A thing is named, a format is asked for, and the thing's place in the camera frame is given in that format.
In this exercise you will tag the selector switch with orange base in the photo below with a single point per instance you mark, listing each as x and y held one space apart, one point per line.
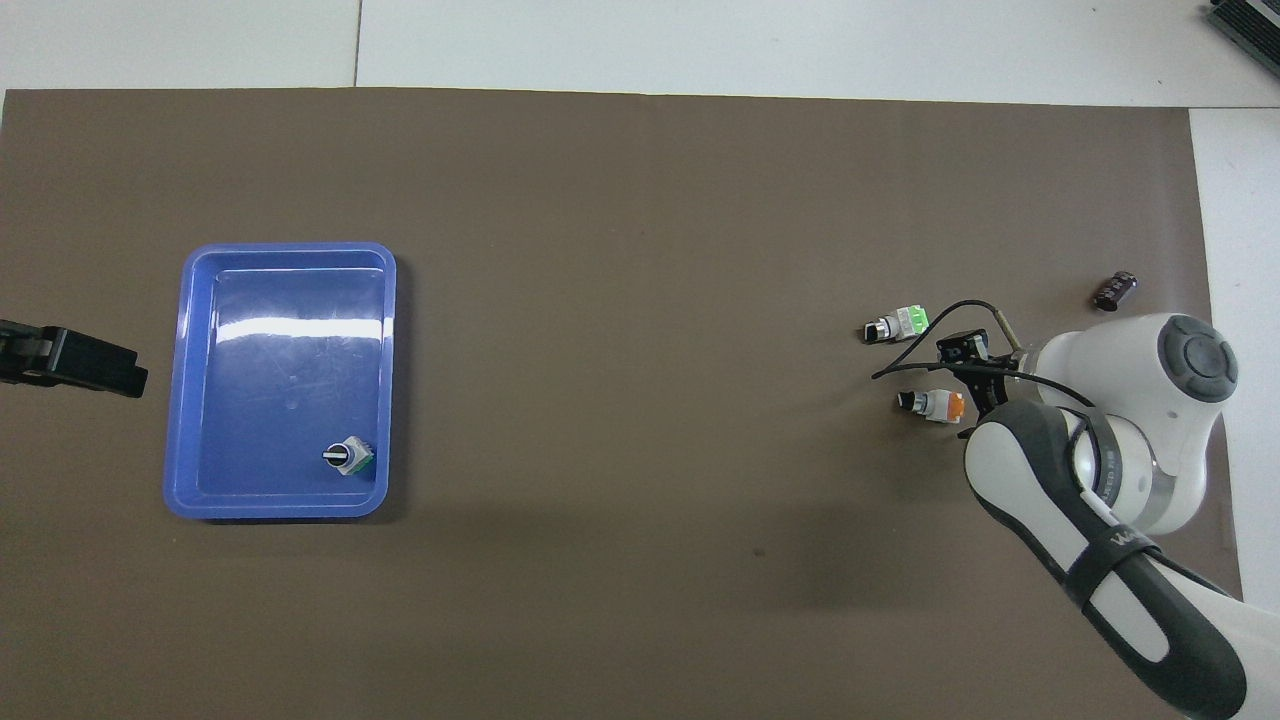
935 405

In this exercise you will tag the selector switch with light-green base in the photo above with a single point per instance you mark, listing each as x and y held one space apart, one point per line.
900 325

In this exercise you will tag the blue plastic tray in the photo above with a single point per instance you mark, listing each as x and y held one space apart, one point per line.
290 380

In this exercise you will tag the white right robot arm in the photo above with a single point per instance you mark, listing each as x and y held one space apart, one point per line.
1120 360

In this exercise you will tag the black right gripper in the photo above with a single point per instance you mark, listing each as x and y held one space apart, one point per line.
1005 375

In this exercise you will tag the grey finned device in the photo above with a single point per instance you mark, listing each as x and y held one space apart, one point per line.
1250 25

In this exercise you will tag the selector switch with green base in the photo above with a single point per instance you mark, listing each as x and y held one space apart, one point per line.
347 456

